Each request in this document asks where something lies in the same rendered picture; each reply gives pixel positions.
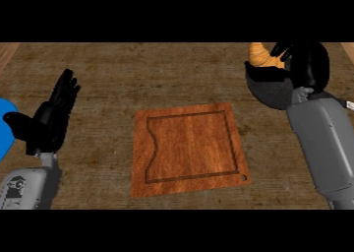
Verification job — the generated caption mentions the golden brown croissant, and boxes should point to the golden brown croissant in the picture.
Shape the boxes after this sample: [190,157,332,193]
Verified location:
[246,41,287,70]

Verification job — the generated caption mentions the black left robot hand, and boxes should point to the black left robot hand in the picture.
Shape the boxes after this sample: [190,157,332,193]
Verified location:
[1,68,82,157]

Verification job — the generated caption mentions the blue round plate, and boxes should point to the blue round plate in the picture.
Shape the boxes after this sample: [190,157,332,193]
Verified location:
[0,96,20,170]

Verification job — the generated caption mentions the dark grey pan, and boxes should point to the dark grey pan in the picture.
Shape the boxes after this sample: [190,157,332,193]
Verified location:
[243,61,354,115]

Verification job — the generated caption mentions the brown wooden cutting board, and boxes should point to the brown wooden cutting board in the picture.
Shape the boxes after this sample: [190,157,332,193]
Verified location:
[130,101,252,199]

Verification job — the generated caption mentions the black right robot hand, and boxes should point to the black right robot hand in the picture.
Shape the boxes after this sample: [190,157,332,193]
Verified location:
[268,41,332,95]

